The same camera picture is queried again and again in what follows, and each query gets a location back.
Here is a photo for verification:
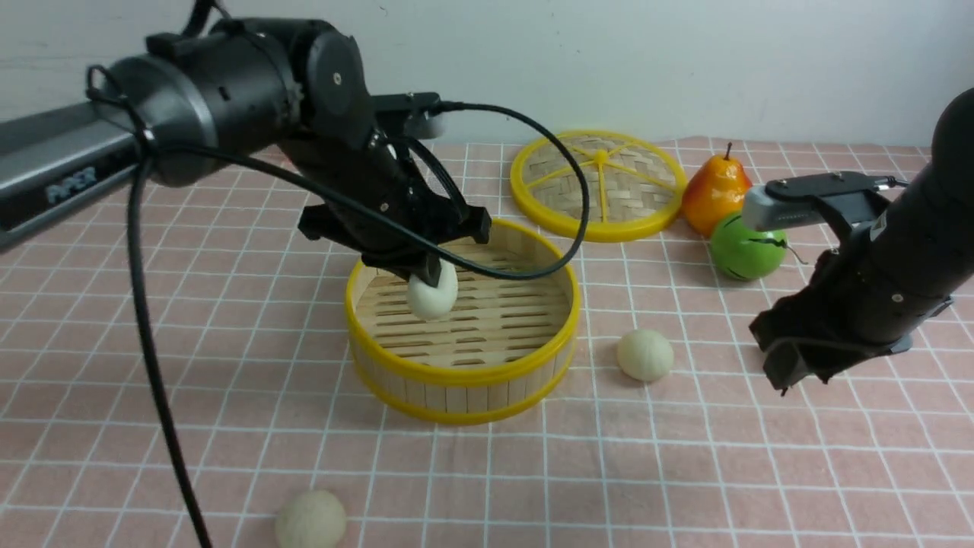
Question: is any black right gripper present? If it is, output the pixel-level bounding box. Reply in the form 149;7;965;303
750;252;953;395

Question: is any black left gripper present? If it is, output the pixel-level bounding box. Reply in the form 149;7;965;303
278;134;492;288

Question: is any white bun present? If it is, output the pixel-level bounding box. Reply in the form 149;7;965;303
406;259;459;320
616;329;675;383
275;489;347;547

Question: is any white bun front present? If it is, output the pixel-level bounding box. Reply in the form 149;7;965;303
275;489;347;547

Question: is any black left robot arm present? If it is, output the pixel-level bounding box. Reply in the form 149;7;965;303
1;18;492;285

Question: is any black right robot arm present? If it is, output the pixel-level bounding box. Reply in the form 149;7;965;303
742;91;973;392

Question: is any bamboo steamer tray yellow rim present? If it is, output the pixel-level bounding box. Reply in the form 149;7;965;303
345;263;582;425

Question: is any bamboo steamer lid yellow rim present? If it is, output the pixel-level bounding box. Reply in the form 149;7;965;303
509;131;688;243

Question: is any green toy watermelon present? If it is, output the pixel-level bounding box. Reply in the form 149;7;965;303
709;212;807;282

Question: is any pink checkered tablecloth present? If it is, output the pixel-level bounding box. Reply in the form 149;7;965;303
1;169;973;547

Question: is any orange yellow toy pear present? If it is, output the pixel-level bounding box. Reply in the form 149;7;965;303
681;142;753;239

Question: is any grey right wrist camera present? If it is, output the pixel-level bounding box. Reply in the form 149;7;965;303
741;171;910;233

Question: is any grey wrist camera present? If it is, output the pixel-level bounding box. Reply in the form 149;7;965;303
741;171;910;233
371;91;445;140

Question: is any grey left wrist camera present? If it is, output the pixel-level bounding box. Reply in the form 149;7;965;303
371;91;445;140

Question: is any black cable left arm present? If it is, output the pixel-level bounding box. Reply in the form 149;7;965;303
85;65;591;548

